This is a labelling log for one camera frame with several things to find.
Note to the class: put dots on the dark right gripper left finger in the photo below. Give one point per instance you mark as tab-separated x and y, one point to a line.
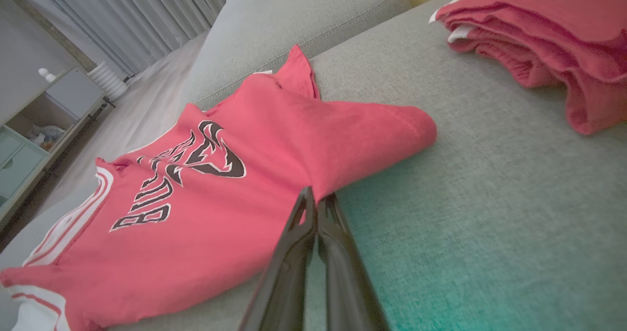
289	272

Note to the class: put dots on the blue white shelf items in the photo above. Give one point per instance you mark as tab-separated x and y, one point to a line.
46	136

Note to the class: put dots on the pale green white cabinet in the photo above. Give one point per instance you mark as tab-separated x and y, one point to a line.
19	164

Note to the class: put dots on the red printed basketball jersey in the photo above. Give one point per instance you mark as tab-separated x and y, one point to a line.
220	223

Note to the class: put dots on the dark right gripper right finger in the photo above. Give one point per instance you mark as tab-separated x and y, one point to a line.
348	282

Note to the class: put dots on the small white figurine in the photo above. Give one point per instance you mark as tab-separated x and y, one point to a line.
47	74

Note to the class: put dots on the grey pleated curtain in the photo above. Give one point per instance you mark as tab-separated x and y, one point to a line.
137	12

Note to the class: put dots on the white ribbed radiator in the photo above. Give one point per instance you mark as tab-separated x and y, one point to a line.
108	81

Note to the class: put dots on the red shorts with white stripes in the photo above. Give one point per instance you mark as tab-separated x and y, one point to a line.
553	32

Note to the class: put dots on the grey sofa back cushion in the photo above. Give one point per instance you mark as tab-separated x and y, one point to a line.
284	22

